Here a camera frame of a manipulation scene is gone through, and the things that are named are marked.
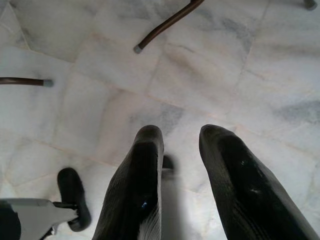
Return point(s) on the black robot left foot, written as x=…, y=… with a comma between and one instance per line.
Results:
x=72, y=192

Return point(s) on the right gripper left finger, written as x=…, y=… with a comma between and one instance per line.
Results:
x=135, y=190

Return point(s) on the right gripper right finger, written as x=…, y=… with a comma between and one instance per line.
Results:
x=245, y=190

